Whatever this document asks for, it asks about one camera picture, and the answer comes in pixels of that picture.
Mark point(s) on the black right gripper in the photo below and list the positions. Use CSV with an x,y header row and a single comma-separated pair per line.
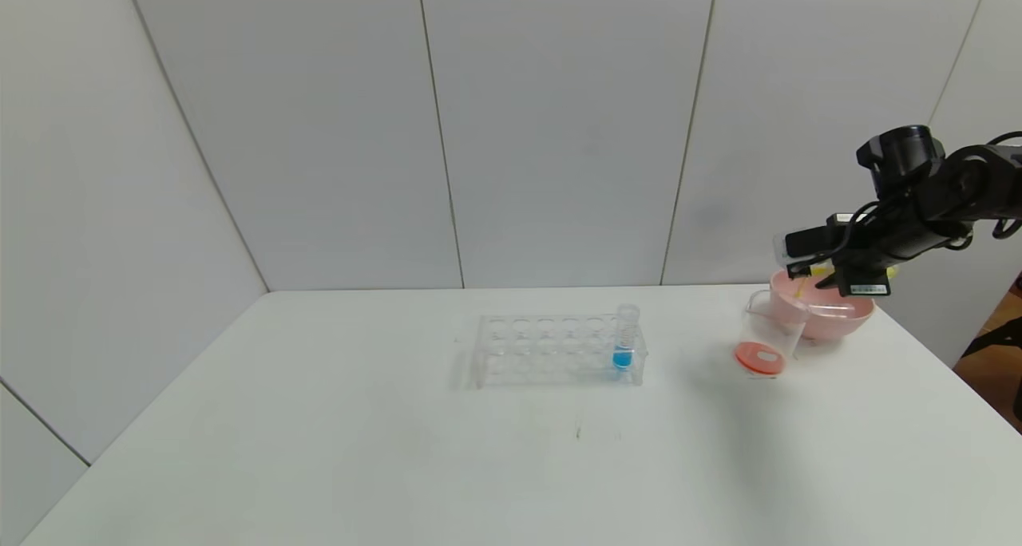
x,y
865,287

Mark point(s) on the test tube with yellow pigment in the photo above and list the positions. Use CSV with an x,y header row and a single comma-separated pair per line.
x,y
889,273

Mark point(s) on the test tube with red pigment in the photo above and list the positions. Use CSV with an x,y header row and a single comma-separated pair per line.
x,y
834,311

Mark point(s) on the clear plastic beaker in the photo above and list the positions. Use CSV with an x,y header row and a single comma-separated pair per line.
x,y
758,358

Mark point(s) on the test tube with blue pigment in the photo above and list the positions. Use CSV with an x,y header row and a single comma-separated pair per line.
x,y
625,342

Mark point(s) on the clear acrylic test tube rack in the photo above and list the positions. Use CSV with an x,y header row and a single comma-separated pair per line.
x,y
547,346

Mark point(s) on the pink bowl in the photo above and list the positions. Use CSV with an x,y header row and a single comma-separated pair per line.
x,y
830,326

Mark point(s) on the black stand leg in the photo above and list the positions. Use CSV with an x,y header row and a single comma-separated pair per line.
x,y
998,336

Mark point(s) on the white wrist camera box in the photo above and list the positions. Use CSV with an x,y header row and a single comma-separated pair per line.
x,y
802,243

